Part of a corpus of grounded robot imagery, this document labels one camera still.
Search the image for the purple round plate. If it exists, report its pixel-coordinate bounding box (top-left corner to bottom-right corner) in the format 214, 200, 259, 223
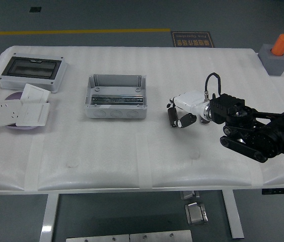
4, 92, 44, 131

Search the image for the white tape strip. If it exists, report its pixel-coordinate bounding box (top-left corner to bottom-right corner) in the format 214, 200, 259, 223
248, 166, 264, 189

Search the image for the white rocker switch panel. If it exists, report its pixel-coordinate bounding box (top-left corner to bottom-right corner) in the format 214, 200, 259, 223
15, 102, 50, 127
20, 83, 51, 103

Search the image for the white foam mat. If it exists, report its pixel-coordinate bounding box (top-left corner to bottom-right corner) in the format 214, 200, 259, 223
0, 45, 284, 192

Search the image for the orange cylinder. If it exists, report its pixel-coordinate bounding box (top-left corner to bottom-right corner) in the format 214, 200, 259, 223
270, 33, 284, 56

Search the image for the white table leg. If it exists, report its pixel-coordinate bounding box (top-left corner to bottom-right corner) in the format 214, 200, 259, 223
221, 189, 245, 239
39, 193, 60, 242

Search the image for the wide metal plate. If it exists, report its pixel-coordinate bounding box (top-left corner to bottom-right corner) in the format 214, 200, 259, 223
129, 229, 193, 242
65, 234, 130, 242

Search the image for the white wall socket panel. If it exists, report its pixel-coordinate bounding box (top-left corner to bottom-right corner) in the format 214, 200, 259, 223
0, 100, 24, 128

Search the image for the open grey junction box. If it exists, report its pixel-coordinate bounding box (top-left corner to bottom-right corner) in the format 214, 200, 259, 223
83, 74, 148, 119

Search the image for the black floor sign, orange text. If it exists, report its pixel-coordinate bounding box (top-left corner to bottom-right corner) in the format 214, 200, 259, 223
171, 31, 216, 48

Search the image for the grey foam block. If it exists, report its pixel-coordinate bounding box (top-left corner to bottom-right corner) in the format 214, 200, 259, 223
258, 43, 284, 76

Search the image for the small metal block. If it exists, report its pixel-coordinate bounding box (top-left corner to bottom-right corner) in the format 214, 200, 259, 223
179, 191, 200, 201

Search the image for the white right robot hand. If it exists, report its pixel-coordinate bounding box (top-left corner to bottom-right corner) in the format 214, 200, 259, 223
166, 90, 209, 129

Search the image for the metal rail of junction box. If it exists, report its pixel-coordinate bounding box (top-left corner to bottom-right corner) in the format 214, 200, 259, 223
91, 94, 145, 105

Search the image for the grey distribution box, clear lid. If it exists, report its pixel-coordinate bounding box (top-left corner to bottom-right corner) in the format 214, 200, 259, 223
0, 52, 68, 94

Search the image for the large metal block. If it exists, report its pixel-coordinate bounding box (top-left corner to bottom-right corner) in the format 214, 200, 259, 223
184, 201, 209, 225

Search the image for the black table control panel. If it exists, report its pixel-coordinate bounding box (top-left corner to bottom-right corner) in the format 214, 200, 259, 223
261, 188, 284, 195

